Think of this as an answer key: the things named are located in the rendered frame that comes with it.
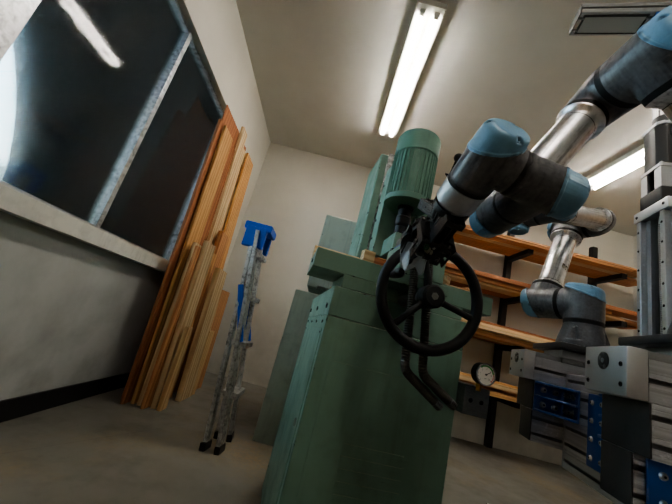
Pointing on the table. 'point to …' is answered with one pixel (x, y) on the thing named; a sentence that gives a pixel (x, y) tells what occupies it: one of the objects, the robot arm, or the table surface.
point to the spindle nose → (403, 218)
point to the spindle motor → (413, 169)
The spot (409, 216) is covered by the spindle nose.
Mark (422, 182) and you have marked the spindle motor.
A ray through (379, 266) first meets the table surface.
